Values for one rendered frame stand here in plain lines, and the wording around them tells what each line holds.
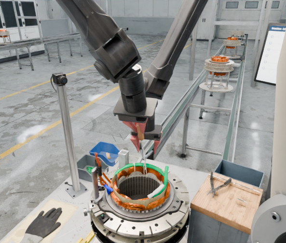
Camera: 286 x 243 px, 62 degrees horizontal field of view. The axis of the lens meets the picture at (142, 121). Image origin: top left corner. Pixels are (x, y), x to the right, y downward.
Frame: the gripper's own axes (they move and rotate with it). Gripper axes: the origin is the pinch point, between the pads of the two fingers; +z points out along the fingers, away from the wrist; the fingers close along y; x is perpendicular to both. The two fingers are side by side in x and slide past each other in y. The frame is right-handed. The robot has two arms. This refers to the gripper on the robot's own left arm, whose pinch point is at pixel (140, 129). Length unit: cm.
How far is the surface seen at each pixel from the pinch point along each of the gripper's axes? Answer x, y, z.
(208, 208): 6.4, -20.9, 27.0
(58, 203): 4, 48, 57
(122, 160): -1.6, 9.5, 19.6
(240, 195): -1.8, -31.3, 30.5
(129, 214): 16.6, 1.2, 18.5
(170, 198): 7.6, -9.2, 22.2
